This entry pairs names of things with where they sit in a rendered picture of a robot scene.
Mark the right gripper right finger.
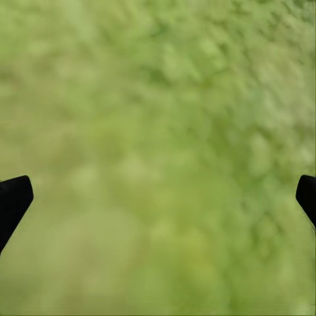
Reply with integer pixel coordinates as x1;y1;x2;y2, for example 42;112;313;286
296;174;316;227

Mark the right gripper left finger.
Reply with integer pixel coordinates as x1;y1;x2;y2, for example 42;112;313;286
0;175;34;253

